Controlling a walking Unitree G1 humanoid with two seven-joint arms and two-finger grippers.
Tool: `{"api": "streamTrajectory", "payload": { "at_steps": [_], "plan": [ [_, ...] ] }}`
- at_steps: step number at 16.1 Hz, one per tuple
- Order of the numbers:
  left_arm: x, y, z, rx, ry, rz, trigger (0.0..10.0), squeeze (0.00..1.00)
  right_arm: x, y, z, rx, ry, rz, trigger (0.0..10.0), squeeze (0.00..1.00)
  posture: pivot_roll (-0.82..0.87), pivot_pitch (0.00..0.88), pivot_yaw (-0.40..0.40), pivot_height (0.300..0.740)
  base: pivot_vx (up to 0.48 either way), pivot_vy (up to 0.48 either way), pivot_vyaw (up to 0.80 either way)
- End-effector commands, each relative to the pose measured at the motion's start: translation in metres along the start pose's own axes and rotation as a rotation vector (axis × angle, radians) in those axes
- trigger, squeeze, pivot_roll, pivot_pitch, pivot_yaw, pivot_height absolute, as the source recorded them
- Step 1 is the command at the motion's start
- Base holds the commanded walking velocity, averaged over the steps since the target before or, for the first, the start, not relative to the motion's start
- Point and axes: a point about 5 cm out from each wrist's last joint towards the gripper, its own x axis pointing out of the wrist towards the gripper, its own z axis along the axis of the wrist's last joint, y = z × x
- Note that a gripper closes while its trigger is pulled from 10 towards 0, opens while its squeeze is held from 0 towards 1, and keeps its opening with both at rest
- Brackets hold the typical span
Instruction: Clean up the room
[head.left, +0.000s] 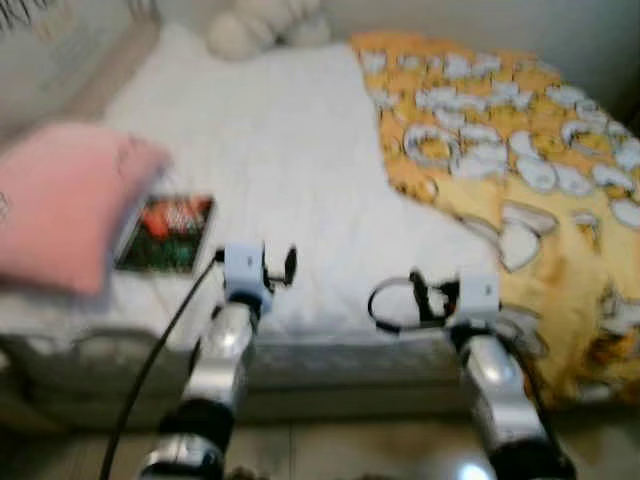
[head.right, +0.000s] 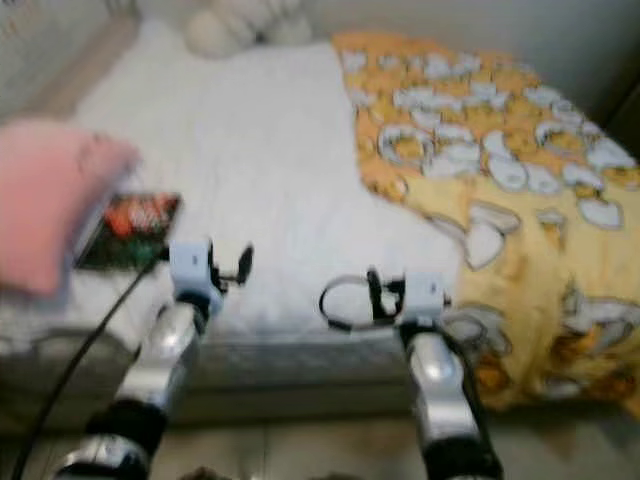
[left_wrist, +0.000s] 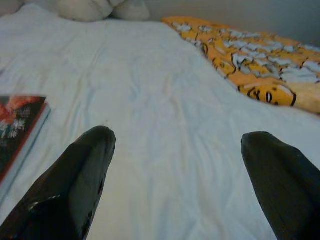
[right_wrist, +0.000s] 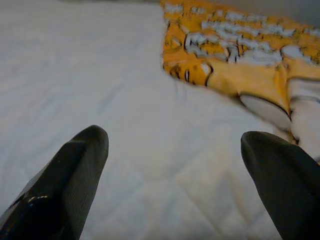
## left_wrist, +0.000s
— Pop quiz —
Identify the dark cover book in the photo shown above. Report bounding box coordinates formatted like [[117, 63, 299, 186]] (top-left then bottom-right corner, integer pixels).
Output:
[[0, 94, 52, 204]]

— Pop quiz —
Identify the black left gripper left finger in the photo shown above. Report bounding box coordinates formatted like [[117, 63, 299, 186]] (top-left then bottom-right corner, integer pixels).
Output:
[[0, 125, 118, 240]]

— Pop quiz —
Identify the cream plush toy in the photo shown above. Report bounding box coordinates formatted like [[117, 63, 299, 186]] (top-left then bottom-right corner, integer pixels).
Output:
[[23, 0, 151, 22]]

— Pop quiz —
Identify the white mattress bed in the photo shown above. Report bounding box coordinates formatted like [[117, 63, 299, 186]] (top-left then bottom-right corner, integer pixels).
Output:
[[0, 3, 320, 240]]

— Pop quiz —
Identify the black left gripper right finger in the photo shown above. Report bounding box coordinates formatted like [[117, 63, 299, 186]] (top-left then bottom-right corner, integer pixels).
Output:
[[240, 131, 320, 240]]

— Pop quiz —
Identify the yellow cartoon egg blanket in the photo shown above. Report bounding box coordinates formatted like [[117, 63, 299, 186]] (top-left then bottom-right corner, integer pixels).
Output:
[[161, 15, 320, 116]]

